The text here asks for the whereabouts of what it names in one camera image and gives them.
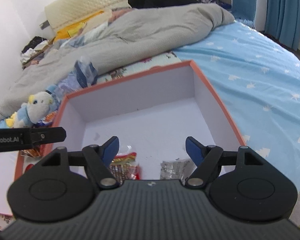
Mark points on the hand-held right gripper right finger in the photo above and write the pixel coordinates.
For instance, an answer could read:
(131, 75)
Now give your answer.
(192, 150)

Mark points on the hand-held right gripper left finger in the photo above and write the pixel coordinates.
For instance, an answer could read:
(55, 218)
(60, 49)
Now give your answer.
(111, 148)

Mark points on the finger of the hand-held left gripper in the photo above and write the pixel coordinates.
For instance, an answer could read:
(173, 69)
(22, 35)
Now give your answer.
(50, 135)

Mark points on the orange snack packet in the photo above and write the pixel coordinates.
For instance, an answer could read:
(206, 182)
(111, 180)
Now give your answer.
(32, 153)

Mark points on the red striped snack packet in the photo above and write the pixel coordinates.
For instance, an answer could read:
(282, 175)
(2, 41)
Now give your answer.
(125, 170)

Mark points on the silver snack packet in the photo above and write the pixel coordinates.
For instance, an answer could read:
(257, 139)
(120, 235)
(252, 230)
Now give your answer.
(172, 170)

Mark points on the orange cardboard box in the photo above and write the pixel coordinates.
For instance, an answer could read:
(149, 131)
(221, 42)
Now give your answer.
(152, 115)

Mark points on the large blue purple snack bag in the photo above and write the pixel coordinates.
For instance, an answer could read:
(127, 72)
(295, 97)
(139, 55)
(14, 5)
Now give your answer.
(85, 75)

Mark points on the white and blue plush toy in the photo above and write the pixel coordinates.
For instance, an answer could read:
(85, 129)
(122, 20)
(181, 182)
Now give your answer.
(37, 105)

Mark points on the orange box lid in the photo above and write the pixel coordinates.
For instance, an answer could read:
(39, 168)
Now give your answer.
(5, 185)

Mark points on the pile of clothes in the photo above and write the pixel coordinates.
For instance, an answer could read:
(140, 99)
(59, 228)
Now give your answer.
(33, 47)

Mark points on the blue star bed sheet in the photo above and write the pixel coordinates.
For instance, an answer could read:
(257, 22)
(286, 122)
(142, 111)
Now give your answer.
(252, 80)

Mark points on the yellow pillow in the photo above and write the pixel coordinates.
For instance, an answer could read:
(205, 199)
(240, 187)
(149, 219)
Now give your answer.
(72, 28)

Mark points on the grey blanket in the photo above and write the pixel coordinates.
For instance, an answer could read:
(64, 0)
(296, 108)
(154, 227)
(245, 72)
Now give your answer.
(140, 35)

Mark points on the cream padded headboard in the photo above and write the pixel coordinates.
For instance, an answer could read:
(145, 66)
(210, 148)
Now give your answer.
(90, 2)

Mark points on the blue curtain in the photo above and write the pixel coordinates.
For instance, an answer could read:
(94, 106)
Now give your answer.
(282, 12)

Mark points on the wall socket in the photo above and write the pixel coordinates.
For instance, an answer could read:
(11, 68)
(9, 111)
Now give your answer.
(44, 25)

